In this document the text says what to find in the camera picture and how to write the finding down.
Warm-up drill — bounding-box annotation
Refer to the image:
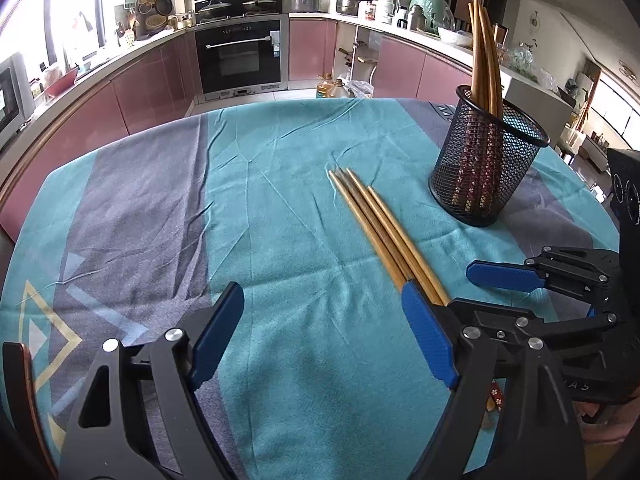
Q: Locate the kitchen window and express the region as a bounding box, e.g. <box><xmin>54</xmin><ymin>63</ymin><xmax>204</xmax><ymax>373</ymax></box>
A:
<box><xmin>1</xmin><ymin>0</ymin><xmax>113</xmax><ymax>78</ymax></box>

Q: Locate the black mesh pen cup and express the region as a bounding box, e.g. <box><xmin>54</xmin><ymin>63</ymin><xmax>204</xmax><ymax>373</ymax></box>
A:
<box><xmin>428</xmin><ymin>86</ymin><xmax>550</xmax><ymax>228</ymax></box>

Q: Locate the teal grey tablecloth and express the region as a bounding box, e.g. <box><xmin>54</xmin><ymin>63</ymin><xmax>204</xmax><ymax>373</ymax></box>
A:
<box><xmin>1</xmin><ymin>99</ymin><xmax>618</xmax><ymax>479</ymax></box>

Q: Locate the yellow cooking oil bottle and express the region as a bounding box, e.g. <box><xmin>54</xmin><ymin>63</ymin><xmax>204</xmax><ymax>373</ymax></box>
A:
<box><xmin>316</xmin><ymin>73</ymin><xmax>334</xmax><ymax>99</ymax></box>

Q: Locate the green rounded appliance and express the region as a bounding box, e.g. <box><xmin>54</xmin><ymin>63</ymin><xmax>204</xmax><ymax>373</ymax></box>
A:
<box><xmin>409</xmin><ymin>0</ymin><xmax>454</xmax><ymax>34</ymax></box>

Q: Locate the black built-in oven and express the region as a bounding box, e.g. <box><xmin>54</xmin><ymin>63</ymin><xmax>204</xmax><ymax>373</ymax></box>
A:
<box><xmin>194</xmin><ymin>14</ymin><xmax>288</xmax><ymax>102</ymax></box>

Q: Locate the red bowl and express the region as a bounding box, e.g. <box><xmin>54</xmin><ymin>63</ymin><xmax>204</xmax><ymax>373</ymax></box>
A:
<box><xmin>44</xmin><ymin>66</ymin><xmax>78</xmax><ymax>99</ymax></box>

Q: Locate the white microwave oven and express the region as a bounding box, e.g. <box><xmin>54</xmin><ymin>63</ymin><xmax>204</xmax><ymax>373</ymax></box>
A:
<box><xmin>0</xmin><ymin>52</ymin><xmax>35</xmax><ymax>148</ymax></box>

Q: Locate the steel stock pot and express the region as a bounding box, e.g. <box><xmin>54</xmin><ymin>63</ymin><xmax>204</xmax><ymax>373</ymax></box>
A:
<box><xmin>335</xmin><ymin>0</ymin><xmax>363</xmax><ymax>16</ymax></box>

